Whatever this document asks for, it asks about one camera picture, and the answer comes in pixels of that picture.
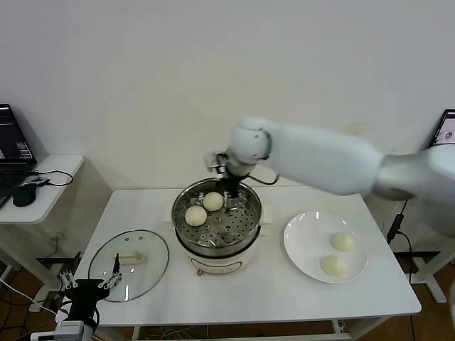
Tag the black computer mouse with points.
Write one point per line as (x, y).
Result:
(24, 195)

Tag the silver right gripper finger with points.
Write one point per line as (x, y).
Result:
(229, 205)
(242, 199)

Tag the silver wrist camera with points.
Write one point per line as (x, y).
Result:
(69, 327)
(215, 161)

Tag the cream electric cooking pot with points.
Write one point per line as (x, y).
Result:
(220, 261)

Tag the white work table frame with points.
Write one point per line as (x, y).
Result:
(136, 334)

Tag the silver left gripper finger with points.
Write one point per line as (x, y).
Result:
(66, 279)
(113, 279)

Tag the round white plate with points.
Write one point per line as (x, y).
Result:
(313, 245)

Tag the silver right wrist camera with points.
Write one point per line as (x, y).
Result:
(215, 161)

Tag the white wall socket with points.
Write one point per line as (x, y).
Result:
(57, 237)

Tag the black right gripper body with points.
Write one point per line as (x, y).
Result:
(231, 184)

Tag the stainless steel steamer basket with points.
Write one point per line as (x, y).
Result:
(231, 227)

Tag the white side table with mouse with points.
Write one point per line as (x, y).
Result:
(53, 167)

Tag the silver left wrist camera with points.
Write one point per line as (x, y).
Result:
(69, 327)

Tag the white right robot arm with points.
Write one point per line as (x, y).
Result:
(320, 160)

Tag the black laptop with dark screen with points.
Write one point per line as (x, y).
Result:
(12, 142)

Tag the round glass pot lid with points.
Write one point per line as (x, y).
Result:
(128, 263)

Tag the white steamed baozi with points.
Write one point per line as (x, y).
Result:
(342, 241)
(212, 201)
(195, 216)
(334, 265)

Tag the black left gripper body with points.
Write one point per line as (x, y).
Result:
(85, 295)

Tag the grey laptop with pale windows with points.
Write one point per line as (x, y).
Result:
(447, 129)

